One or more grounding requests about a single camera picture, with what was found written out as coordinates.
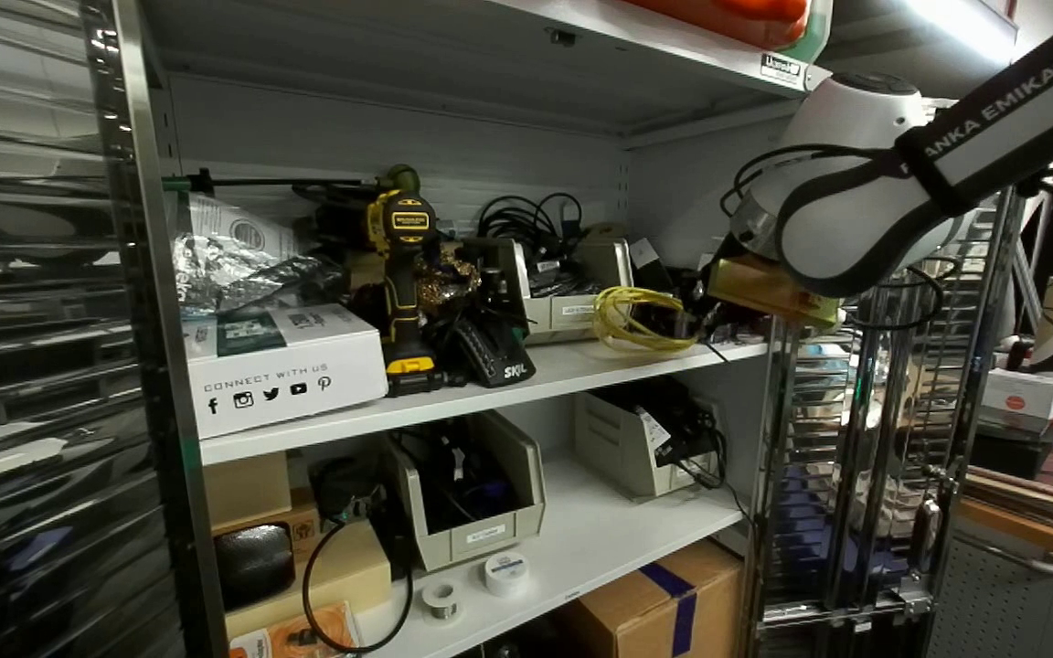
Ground yellow cable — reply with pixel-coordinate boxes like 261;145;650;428
590;281;703;357

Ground white box social media icons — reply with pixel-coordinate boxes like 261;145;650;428
178;300;390;442

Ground cardboard box purple tape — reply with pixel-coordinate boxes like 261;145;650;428
552;536;753;658

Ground large brown cardboard box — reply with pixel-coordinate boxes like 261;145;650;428
221;504;400;642

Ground small brown cardboard box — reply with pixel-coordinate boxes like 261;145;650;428
204;448;299;536

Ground orange white box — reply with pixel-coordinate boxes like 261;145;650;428
228;598;367;658

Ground gray storage bin white label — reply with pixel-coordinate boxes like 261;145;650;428
502;230;641;346

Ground black battery charger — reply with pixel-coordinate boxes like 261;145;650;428
446;307;543;392

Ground black gold power tool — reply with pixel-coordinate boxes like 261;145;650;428
427;234;518;323

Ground black rod green knob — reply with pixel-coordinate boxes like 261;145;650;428
177;161;427;205

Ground white shelf unit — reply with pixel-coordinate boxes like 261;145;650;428
79;0;835;658

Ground gray storage bin black contents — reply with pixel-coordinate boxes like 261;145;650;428
382;411;552;579

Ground white tape roll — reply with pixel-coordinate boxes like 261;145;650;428
478;552;534;598
417;579;466;620

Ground crumpled silver plastic bag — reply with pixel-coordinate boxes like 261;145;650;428
172;196;311;323

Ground black pouch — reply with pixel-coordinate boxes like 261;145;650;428
214;523;299;615

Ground chrome slatted metal rack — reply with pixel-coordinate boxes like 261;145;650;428
751;180;1024;638
0;0;232;658

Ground orange plastic case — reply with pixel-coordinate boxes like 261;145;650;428
628;0;818;54

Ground white round object red label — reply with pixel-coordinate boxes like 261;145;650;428
980;361;1053;442

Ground stack of books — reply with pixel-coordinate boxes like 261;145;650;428
961;454;1053;532

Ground gray cabinet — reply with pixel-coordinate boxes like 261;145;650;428
924;523;1053;658

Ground black coiled cable bundle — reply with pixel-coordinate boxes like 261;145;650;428
474;189;591;268

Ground yellow black cordless drill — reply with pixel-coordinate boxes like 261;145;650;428
357;186;466;400

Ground black cable tangle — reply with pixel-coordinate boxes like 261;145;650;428
633;381;733;476

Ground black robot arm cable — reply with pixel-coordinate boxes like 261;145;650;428
719;141;957;339

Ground thin black cable loop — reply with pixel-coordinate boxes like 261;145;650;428
296;514;417;658

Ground silver ventilation duct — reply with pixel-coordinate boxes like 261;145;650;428
817;0;1024;102

